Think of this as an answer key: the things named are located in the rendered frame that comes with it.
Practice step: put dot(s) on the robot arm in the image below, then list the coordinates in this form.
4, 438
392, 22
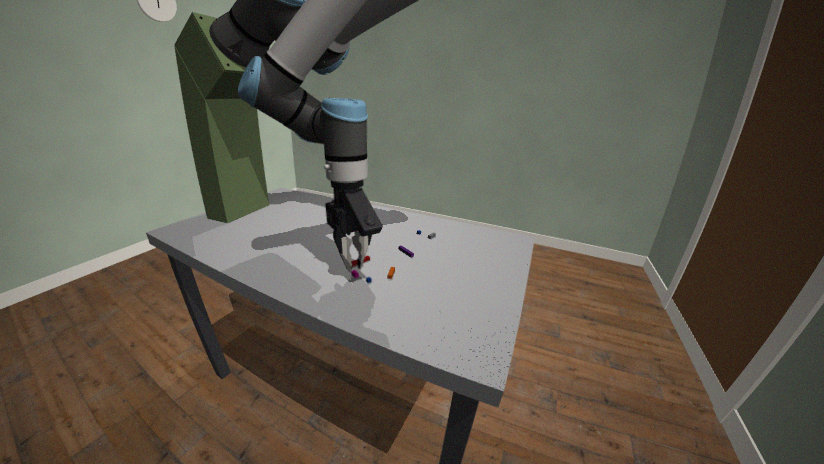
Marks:
271, 82

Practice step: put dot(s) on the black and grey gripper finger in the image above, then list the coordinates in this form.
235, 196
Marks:
343, 243
362, 245

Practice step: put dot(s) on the purple rod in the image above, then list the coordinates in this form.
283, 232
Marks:
406, 251

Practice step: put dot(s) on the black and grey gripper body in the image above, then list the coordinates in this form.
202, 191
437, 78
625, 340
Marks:
338, 208

